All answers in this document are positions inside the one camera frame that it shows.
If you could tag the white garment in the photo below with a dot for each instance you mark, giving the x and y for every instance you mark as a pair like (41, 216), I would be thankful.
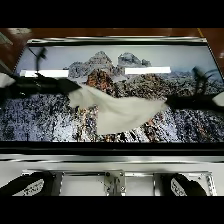
(116, 110)

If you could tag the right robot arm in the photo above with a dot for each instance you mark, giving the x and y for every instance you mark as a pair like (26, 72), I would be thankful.
(196, 100)

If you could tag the silver frame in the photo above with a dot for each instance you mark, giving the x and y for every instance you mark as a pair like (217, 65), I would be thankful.
(113, 166)

